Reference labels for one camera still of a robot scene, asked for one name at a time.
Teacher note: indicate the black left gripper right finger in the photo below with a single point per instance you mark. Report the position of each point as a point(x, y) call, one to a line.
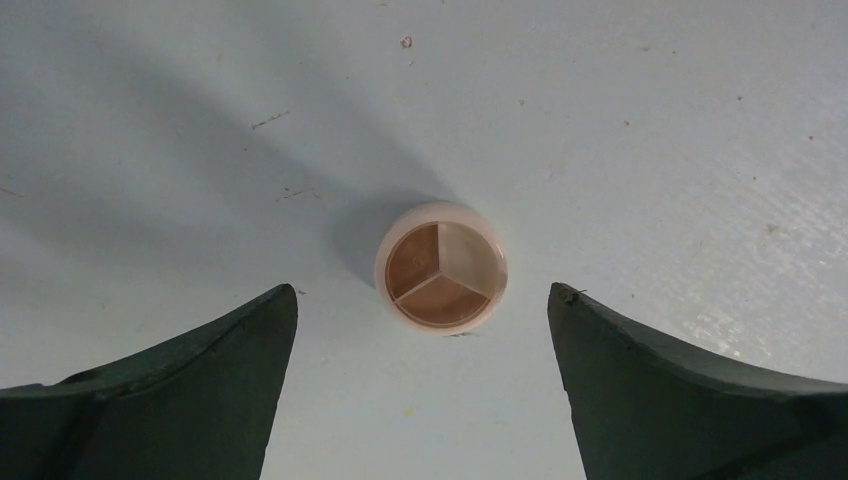
point(647, 405)

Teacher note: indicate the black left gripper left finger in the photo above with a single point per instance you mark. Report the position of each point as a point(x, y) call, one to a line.
point(198, 406)

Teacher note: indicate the round cream compact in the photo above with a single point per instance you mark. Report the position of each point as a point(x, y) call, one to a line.
point(441, 268)

